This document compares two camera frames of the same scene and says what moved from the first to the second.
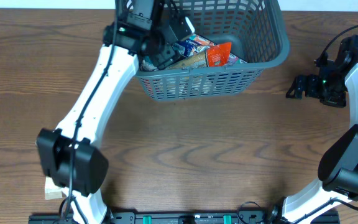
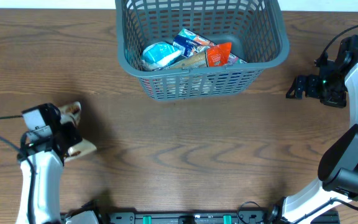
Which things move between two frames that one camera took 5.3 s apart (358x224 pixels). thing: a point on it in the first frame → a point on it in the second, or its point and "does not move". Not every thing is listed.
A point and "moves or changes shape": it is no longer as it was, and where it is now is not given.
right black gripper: x=338 y=100 does not move
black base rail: x=243 y=217 does not move
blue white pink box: x=194 y=43 does not move
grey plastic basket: x=257 y=30 does not move
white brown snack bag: x=54 y=191 moves or changes shape
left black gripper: x=163 y=54 → x=74 y=131
